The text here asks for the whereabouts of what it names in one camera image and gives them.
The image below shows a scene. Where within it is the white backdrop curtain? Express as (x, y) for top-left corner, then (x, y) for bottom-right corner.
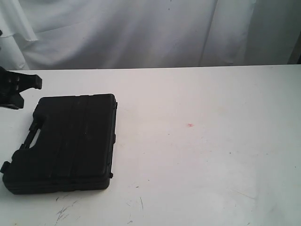
(0, 0), (301, 70)

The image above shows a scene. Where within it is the black plastic tool case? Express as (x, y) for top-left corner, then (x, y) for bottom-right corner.
(0, 94), (118, 194)

